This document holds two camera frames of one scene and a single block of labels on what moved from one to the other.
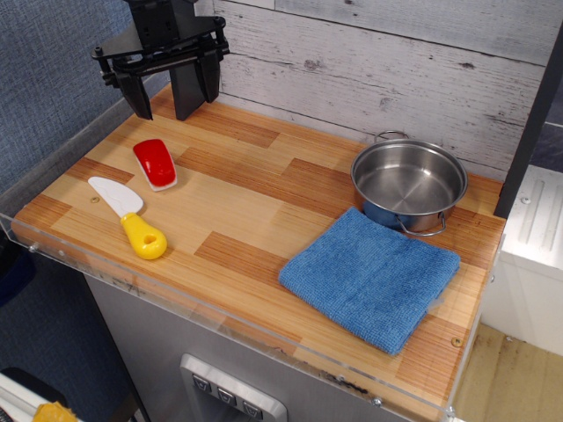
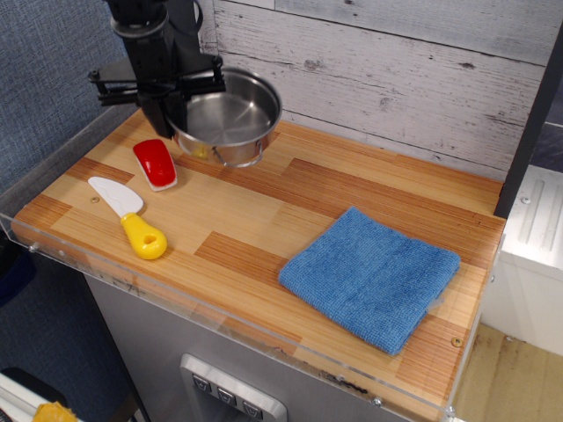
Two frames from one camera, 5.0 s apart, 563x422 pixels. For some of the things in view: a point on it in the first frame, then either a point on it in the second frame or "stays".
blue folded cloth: [378, 282] stays
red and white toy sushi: [157, 163] stays
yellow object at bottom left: [54, 411] stays
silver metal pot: [409, 185] to [227, 127]
